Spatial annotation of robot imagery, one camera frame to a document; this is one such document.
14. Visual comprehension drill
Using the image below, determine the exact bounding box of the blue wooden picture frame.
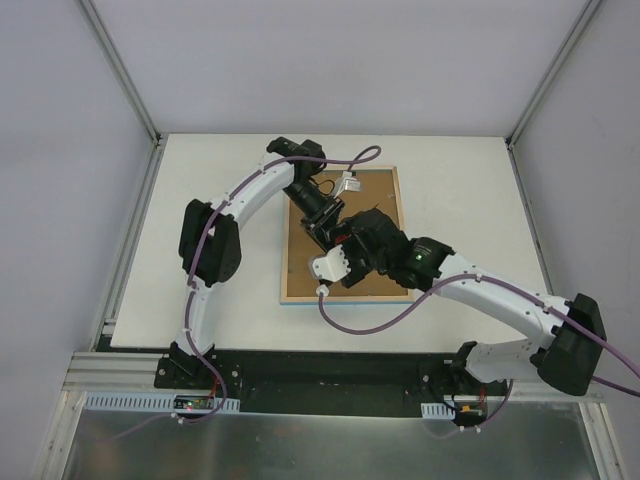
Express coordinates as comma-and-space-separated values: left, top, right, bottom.
278, 164, 416, 307

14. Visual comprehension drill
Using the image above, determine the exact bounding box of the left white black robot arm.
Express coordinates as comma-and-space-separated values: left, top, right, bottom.
169, 137, 360, 389

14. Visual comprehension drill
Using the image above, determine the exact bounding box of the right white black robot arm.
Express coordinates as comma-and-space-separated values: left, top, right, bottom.
310, 209, 606, 396

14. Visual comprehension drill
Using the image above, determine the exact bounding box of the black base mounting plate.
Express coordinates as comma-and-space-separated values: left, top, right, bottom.
154, 348, 506, 418

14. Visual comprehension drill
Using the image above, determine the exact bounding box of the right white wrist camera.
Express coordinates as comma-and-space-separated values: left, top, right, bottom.
309, 245, 351, 297

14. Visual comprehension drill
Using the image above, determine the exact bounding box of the brown fibreboard frame backing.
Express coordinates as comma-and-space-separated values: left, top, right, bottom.
284, 169, 409, 299

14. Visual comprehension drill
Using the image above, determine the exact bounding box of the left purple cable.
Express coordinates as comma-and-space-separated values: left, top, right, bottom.
104, 144, 381, 444

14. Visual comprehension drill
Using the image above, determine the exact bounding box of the right grey cable duct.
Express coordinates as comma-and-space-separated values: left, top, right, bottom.
420, 402, 456, 421

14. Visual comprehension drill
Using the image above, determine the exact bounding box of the grey cable duct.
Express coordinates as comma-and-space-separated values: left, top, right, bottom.
420, 402, 456, 421
84, 392, 240, 414

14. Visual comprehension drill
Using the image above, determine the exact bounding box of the aluminium front rail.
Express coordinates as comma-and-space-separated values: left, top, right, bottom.
63, 352, 605, 403

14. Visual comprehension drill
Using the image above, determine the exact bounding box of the left grey cable duct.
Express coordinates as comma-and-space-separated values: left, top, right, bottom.
84, 392, 240, 414

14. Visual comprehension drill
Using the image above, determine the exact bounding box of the left aluminium corner post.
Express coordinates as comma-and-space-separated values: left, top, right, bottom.
75, 0, 161, 145

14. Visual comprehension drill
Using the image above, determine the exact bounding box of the aluminium corner post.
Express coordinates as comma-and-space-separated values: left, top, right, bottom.
505, 0, 605, 150
75, 0, 161, 145

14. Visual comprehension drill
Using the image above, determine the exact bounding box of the right aluminium corner post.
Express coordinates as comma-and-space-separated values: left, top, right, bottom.
505, 0, 605, 150

